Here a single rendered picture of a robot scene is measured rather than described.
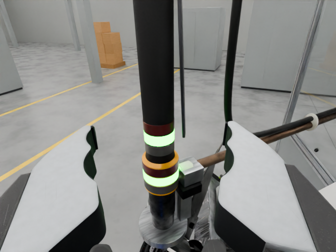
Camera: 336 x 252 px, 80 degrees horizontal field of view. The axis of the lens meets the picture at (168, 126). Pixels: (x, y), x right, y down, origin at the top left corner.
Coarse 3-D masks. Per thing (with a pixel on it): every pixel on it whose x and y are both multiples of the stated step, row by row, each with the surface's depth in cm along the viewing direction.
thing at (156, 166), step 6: (174, 150) 25; (144, 156) 23; (174, 156) 23; (144, 162) 23; (150, 162) 22; (168, 162) 22; (174, 162) 23; (156, 168) 22; (162, 168) 22; (156, 186) 23; (162, 186) 23; (150, 192) 24
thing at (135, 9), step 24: (144, 0) 15; (168, 0) 15; (144, 24) 16; (168, 24) 16; (144, 48) 17; (168, 48) 17; (144, 72) 18; (168, 72) 18; (144, 96) 19; (168, 96) 19; (144, 120) 20; (168, 120) 20; (168, 144) 21
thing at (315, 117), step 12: (240, 0) 19; (240, 12) 20; (228, 36) 21; (228, 48) 22; (228, 60) 22; (228, 72) 23; (228, 84) 23; (228, 96) 24; (228, 108) 25; (228, 120) 26; (300, 120) 35; (312, 120) 36; (264, 132) 31; (276, 132) 32
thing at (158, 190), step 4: (144, 180) 24; (176, 180) 24; (144, 184) 25; (148, 184) 24; (172, 184) 24; (176, 184) 24; (148, 188) 24; (152, 188) 24; (156, 188) 23; (160, 188) 23; (164, 188) 23; (168, 188) 24; (172, 188) 24; (152, 192) 24; (156, 192) 24; (160, 192) 24; (164, 192) 24; (168, 192) 24
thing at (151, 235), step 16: (192, 160) 27; (192, 176) 26; (176, 192) 27; (192, 192) 26; (176, 208) 29; (144, 224) 29; (176, 224) 28; (144, 240) 27; (160, 240) 26; (176, 240) 27
